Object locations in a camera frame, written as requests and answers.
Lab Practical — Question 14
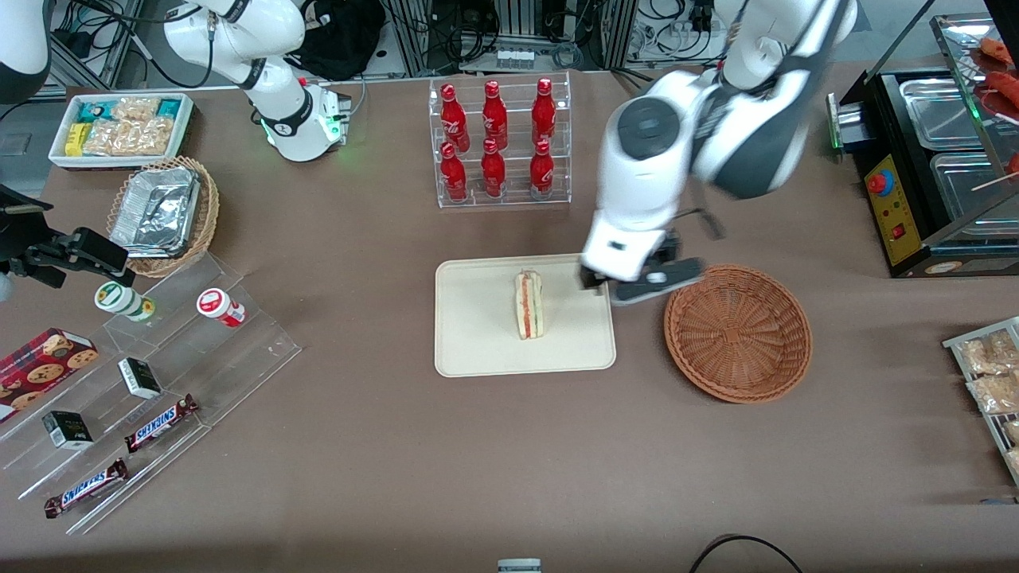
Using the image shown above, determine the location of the black yellow food warmer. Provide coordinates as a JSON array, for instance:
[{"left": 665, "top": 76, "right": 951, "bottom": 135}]
[{"left": 826, "top": 12, "right": 1019, "bottom": 279}]

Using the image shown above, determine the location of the red soda bottle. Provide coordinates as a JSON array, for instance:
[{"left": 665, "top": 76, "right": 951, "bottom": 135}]
[
  {"left": 440, "top": 84, "right": 471, "bottom": 153},
  {"left": 529, "top": 140, "right": 556, "bottom": 198},
  {"left": 439, "top": 142, "right": 469, "bottom": 203},
  {"left": 482, "top": 80, "right": 510, "bottom": 150},
  {"left": 481, "top": 138, "right": 507, "bottom": 199},
  {"left": 532, "top": 78, "right": 557, "bottom": 146}
]

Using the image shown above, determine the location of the red sausage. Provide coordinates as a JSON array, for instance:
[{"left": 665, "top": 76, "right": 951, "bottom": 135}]
[
  {"left": 978, "top": 36, "right": 1019, "bottom": 66},
  {"left": 982, "top": 70, "right": 1019, "bottom": 117}
]

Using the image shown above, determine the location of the red cookie box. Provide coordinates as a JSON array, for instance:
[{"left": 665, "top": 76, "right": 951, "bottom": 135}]
[{"left": 0, "top": 328, "right": 100, "bottom": 424}]

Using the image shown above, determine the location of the white rectangular snack bin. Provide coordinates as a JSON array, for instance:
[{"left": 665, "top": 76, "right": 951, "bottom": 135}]
[{"left": 48, "top": 92, "right": 197, "bottom": 173}]

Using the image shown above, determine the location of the small black box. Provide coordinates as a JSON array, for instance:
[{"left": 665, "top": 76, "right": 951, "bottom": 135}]
[
  {"left": 41, "top": 411, "right": 95, "bottom": 451},
  {"left": 118, "top": 357, "right": 163, "bottom": 400}
]

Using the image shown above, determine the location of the large brown wicker basket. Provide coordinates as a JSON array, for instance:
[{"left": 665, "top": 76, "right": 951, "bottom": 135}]
[{"left": 664, "top": 264, "right": 814, "bottom": 404}]

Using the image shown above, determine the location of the clear cracker pack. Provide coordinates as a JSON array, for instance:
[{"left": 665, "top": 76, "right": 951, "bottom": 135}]
[
  {"left": 84, "top": 118, "right": 174, "bottom": 157},
  {"left": 110, "top": 97, "right": 162, "bottom": 123}
]

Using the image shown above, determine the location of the black floor cable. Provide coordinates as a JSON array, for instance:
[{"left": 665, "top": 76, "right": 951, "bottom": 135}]
[{"left": 688, "top": 534, "right": 806, "bottom": 573}]

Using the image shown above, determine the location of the clear acrylic stepped display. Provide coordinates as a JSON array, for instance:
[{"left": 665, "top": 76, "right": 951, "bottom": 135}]
[{"left": 0, "top": 253, "right": 303, "bottom": 536}]

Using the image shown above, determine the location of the clear acrylic bottle rack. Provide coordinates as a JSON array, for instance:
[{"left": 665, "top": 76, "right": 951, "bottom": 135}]
[{"left": 428, "top": 72, "right": 572, "bottom": 210}]

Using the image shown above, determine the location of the cream plastic tray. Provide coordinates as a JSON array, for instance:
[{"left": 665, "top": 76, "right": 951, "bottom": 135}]
[{"left": 434, "top": 253, "right": 618, "bottom": 378}]

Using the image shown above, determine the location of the small light wicker basket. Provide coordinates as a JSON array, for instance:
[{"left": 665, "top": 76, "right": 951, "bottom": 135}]
[{"left": 107, "top": 155, "right": 221, "bottom": 279}]

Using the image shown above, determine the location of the clear bagged pastry pack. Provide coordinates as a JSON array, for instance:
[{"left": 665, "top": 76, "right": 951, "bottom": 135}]
[
  {"left": 966, "top": 372, "right": 1019, "bottom": 415},
  {"left": 958, "top": 329, "right": 1019, "bottom": 376}
]

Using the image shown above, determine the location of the snickers chocolate bar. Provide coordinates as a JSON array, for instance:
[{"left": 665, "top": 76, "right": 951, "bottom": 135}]
[
  {"left": 124, "top": 394, "right": 200, "bottom": 454},
  {"left": 44, "top": 458, "right": 130, "bottom": 520}
]

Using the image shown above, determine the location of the wire rack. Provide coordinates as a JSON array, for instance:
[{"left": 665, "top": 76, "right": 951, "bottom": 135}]
[{"left": 943, "top": 317, "right": 1019, "bottom": 488}]

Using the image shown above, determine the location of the triangular sandwich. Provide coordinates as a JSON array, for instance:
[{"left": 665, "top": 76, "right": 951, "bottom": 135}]
[{"left": 513, "top": 269, "right": 545, "bottom": 341}]

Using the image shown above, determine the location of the green lid cup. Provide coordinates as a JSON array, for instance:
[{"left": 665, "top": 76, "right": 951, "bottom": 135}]
[{"left": 94, "top": 281, "right": 157, "bottom": 323}]

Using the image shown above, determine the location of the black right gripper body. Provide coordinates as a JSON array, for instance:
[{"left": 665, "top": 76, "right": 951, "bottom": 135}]
[{"left": 0, "top": 187, "right": 53, "bottom": 263}]

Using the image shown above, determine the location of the black bag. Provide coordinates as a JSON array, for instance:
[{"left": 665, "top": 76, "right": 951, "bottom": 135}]
[{"left": 293, "top": 0, "right": 388, "bottom": 82}]

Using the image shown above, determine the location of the red lid cup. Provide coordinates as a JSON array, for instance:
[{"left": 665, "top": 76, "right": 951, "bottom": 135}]
[{"left": 197, "top": 288, "right": 247, "bottom": 329}]

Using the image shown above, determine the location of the aluminium foil container stack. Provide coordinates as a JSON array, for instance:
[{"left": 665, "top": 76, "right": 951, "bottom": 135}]
[{"left": 109, "top": 166, "right": 201, "bottom": 260}]

